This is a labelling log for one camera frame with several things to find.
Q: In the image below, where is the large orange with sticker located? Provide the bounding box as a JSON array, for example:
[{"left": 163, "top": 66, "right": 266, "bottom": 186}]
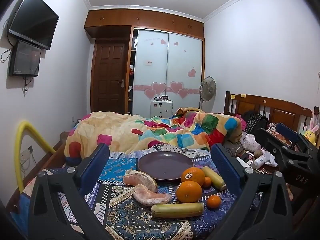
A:
[{"left": 181, "top": 167, "right": 205, "bottom": 188}]

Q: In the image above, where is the pink dotted cloth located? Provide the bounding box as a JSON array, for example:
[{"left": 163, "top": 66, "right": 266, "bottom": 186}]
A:
[{"left": 244, "top": 134, "right": 263, "bottom": 153}]

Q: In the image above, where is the wooden bed side rail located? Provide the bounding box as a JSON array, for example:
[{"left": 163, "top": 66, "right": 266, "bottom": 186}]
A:
[{"left": 5, "top": 140, "right": 68, "bottom": 213}]

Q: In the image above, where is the large plain orange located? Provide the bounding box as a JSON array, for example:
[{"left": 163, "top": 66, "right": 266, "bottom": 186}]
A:
[{"left": 176, "top": 180, "right": 202, "bottom": 203}]

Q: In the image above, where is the white metal case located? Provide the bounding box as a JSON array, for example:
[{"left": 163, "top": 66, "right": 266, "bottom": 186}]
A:
[{"left": 150, "top": 99, "right": 173, "bottom": 119}]

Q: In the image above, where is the black wall television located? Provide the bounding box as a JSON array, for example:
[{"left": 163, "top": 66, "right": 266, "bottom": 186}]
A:
[{"left": 7, "top": 0, "right": 60, "bottom": 50}]

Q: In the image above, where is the white power strip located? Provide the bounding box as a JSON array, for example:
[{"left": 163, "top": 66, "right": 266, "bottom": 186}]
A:
[{"left": 236, "top": 155, "right": 253, "bottom": 168}]

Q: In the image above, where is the wooden wardrobe with glass doors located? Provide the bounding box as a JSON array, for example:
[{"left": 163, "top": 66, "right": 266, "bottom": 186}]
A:
[{"left": 84, "top": 9, "right": 205, "bottom": 118}]

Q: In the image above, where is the blue patterned bedsheet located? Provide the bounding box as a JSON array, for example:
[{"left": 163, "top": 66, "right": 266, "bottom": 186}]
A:
[{"left": 10, "top": 142, "right": 263, "bottom": 240}]

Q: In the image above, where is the white bottle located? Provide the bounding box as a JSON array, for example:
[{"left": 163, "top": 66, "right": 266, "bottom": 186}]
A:
[{"left": 251, "top": 155, "right": 266, "bottom": 170}]

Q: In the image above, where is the yellow rabbit plush toy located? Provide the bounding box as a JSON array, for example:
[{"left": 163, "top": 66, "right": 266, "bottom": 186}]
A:
[{"left": 301, "top": 111, "right": 320, "bottom": 146}]

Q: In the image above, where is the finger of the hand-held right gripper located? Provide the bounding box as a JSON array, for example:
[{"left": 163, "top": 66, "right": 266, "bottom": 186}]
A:
[
  {"left": 275, "top": 122, "right": 317, "bottom": 153},
  {"left": 254, "top": 128, "right": 312, "bottom": 163}
]

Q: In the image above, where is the short yellow sugarcane piece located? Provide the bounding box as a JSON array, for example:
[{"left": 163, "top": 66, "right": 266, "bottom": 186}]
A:
[{"left": 201, "top": 166, "right": 227, "bottom": 191}]

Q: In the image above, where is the purple round plate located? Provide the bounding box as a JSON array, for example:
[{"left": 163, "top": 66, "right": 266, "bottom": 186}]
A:
[{"left": 137, "top": 152, "right": 194, "bottom": 181}]

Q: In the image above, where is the colourful patchwork blanket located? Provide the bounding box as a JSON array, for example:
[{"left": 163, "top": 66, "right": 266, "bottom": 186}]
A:
[{"left": 64, "top": 107, "right": 243, "bottom": 160}]

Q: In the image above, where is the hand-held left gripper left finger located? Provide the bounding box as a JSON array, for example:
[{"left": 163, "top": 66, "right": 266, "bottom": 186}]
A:
[{"left": 27, "top": 143, "right": 110, "bottom": 240}]

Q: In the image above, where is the standing electric fan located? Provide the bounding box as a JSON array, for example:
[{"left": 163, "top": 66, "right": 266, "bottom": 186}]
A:
[{"left": 199, "top": 76, "right": 217, "bottom": 111}]

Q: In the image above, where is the black television cable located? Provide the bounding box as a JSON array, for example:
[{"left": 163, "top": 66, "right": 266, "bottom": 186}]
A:
[{"left": 24, "top": 74, "right": 34, "bottom": 96}]

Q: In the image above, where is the wooden bed headboard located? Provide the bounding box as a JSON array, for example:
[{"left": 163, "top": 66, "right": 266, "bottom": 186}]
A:
[{"left": 224, "top": 91, "right": 318, "bottom": 137}]

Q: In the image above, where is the black striped bag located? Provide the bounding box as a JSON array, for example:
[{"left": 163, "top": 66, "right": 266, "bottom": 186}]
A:
[{"left": 242, "top": 111, "right": 268, "bottom": 133}]

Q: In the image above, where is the brown wooden door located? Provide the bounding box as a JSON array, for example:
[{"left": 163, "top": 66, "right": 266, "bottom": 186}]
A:
[{"left": 91, "top": 42, "right": 125, "bottom": 115}]

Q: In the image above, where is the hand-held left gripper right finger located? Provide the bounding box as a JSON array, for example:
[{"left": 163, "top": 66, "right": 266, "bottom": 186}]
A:
[{"left": 211, "top": 143, "right": 293, "bottom": 240}]

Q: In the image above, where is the peeled pomelo piece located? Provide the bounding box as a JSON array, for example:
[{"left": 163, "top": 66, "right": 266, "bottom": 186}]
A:
[
  {"left": 123, "top": 169, "right": 158, "bottom": 192},
  {"left": 133, "top": 184, "right": 172, "bottom": 207}
]

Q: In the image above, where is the long yellow sugarcane piece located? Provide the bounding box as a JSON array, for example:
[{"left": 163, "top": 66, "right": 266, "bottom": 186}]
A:
[{"left": 151, "top": 202, "right": 204, "bottom": 218}]

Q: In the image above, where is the yellow foam tube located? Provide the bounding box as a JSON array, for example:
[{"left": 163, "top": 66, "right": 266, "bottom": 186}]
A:
[{"left": 15, "top": 121, "right": 56, "bottom": 192}]

